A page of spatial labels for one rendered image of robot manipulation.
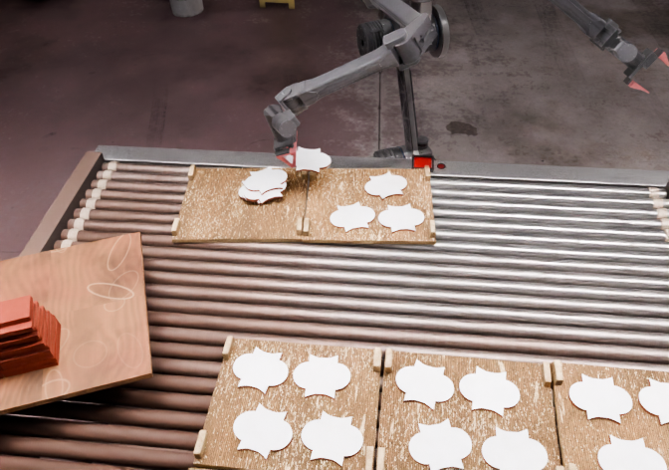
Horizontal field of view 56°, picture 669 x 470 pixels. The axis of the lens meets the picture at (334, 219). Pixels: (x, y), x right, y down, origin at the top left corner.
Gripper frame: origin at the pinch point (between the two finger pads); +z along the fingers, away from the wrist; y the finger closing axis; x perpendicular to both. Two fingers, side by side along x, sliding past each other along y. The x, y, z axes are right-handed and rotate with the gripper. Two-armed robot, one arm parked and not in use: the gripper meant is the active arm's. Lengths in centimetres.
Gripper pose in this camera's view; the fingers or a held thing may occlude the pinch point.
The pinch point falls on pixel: (293, 157)
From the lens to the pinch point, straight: 206.5
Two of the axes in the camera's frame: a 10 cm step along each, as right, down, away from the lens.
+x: 9.6, -2.1, -1.8
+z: 2.8, 6.9, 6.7
